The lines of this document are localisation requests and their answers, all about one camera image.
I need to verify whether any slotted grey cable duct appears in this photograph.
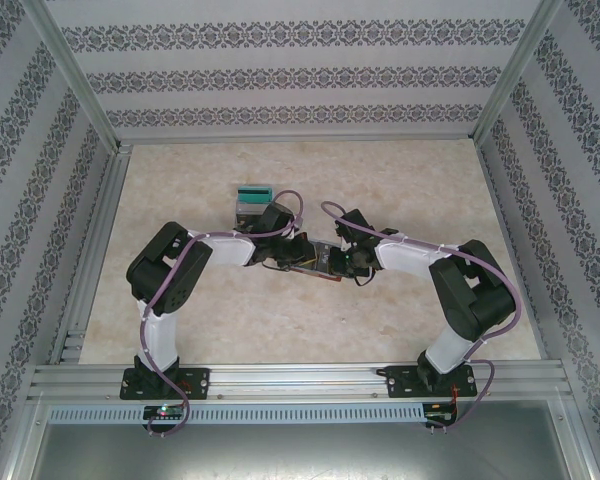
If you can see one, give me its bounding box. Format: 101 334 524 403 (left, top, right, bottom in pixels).
46 402 426 425

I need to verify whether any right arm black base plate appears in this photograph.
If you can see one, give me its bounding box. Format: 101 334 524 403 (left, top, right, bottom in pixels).
387 364 480 400

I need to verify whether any grey sheet metal panel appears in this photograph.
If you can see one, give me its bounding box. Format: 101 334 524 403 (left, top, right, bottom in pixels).
9 422 596 480

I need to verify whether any long aluminium side rail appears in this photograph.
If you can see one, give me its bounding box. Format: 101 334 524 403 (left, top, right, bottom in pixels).
49 144 131 364

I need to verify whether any wide aluminium mounting rail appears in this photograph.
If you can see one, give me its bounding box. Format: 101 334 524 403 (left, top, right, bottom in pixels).
27 360 574 401

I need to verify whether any thin aluminium wall rail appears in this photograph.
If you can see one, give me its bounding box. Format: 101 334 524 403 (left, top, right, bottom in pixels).
118 135 481 147

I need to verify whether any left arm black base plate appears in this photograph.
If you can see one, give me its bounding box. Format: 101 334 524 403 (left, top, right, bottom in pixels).
121 367 212 402

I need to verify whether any aluminium frame post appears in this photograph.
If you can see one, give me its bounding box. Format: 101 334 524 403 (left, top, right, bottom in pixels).
472 0 564 142
32 0 127 151

